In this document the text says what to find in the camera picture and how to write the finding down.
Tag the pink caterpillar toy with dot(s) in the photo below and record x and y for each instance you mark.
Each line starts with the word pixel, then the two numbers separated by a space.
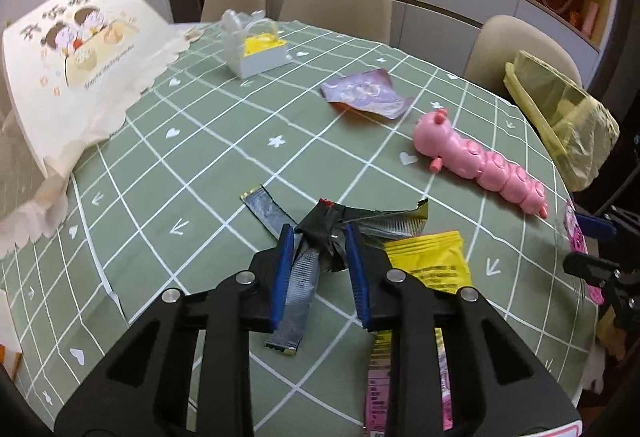
pixel 480 162

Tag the pink and yellow packet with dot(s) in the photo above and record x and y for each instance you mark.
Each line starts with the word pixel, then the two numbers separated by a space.
pixel 379 397

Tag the pink tube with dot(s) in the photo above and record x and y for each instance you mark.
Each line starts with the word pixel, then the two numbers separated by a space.
pixel 591 18

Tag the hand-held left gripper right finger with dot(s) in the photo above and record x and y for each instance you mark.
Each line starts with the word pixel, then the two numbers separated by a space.
pixel 357 277

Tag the yellow crumpled paper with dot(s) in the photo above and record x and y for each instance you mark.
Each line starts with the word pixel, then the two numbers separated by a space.
pixel 262 43

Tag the pink printed wrapper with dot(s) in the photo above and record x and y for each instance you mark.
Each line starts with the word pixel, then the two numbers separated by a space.
pixel 571 222

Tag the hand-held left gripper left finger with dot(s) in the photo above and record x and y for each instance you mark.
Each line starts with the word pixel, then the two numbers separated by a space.
pixel 282 277

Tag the yellow snack packet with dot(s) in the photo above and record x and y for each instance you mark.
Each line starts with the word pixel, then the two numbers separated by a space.
pixel 430 262

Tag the purple foil wrapper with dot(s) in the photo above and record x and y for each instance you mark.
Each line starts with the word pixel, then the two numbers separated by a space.
pixel 365 89

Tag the knotted grey foil wrapper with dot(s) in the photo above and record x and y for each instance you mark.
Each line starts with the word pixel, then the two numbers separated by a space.
pixel 322 237

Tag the large white printed paper bag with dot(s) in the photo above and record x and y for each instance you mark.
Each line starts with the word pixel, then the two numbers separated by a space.
pixel 75 67

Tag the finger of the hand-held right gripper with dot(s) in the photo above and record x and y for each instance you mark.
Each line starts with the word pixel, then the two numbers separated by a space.
pixel 592 225
pixel 590 267

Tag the yellow plastic trash bag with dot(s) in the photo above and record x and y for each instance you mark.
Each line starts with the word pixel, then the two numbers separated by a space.
pixel 585 132

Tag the green checked tablecloth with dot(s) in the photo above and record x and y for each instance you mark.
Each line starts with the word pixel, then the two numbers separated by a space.
pixel 200 167

